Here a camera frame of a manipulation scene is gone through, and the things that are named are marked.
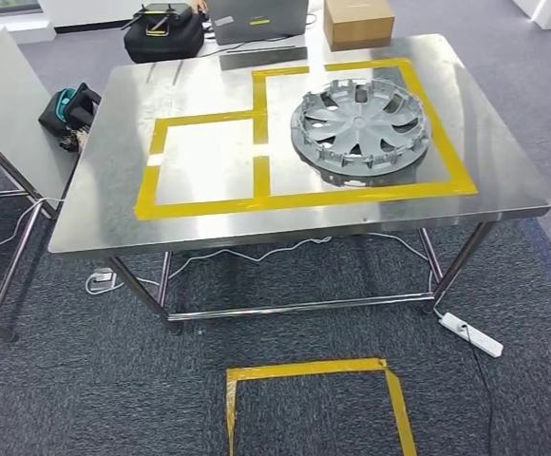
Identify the stainless steel workbench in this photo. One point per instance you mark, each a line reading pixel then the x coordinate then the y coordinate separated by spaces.
pixel 114 157

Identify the black carry bag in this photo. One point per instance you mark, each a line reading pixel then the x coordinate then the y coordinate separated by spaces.
pixel 161 47

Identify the grey laptop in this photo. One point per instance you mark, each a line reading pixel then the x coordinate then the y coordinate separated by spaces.
pixel 257 19

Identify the brown cardboard box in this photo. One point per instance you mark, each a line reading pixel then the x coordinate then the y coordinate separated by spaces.
pixel 358 25

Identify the yellow tape workbench marking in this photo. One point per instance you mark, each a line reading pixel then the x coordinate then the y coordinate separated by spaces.
pixel 304 200

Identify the grey plastic wheel hubcap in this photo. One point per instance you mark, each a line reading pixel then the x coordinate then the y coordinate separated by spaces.
pixel 361 126

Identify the white power strip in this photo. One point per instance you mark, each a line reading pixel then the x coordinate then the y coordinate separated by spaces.
pixel 102 277
pixel 470 333

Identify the steel side table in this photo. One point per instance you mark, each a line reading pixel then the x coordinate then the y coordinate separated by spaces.
pixel 5 113

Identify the black teal backpack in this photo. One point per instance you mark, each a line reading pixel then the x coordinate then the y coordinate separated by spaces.
pixel 75 110

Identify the person's hand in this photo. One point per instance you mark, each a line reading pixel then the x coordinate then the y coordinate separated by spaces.
pixel 201 9

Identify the yellow floor tape marking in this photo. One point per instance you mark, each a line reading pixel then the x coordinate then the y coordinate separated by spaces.
pixel 304 368

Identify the black yellow remote controller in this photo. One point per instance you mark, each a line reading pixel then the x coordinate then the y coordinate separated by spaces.
pixel 161 14

